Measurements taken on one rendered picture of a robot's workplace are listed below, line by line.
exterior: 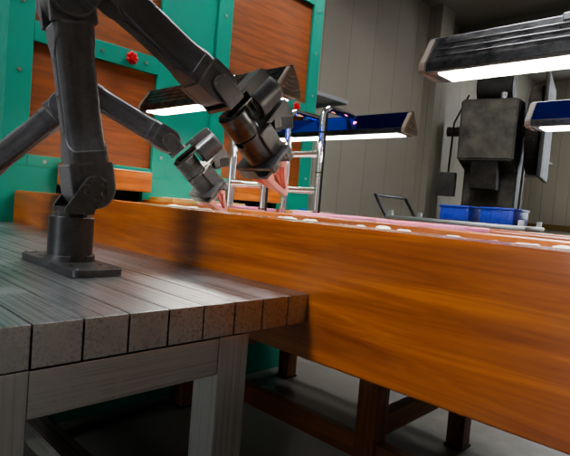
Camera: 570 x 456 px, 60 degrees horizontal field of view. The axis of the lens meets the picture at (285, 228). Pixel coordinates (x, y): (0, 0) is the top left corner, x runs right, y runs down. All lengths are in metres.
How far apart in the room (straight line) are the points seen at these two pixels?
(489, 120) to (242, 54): 3.99
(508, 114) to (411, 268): 5.24
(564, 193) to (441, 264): 8.77
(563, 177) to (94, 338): 9.06
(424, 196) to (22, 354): 5.67
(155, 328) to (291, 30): 2.02
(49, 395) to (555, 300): 0.47
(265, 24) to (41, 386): 1.99
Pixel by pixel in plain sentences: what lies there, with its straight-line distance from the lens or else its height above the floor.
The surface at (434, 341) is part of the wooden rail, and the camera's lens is 0.58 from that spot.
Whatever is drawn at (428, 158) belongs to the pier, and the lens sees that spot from 6.03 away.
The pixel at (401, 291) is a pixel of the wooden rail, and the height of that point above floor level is 0.70.
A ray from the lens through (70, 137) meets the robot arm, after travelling 0.77.
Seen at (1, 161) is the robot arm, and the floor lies 0.83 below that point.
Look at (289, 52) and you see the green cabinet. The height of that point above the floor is 1.48.
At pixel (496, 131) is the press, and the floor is 1.74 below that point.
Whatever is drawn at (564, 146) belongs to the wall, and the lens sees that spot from 9.42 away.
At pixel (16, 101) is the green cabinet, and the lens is 1.69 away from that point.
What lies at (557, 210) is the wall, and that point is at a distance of 9.33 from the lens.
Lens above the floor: 0.79
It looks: 3 degrees down
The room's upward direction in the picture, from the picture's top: 5 degrees clockwise
